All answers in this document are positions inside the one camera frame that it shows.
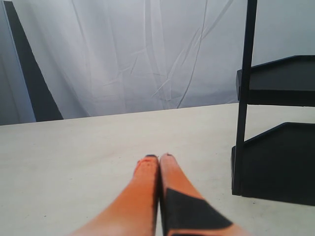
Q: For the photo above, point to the left gripper orange right finger with black pad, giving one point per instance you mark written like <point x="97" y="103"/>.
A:
<point x="184" y="212"/>

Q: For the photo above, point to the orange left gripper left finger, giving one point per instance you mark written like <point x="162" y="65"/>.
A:
<point x="134" y="211"/>

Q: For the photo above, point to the black metal rack stand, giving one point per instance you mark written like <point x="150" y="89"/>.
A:
<point x="278" y="164"/>

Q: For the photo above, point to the white backdrop cloth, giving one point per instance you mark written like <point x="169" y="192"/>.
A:
<point x="63" y="59"/>

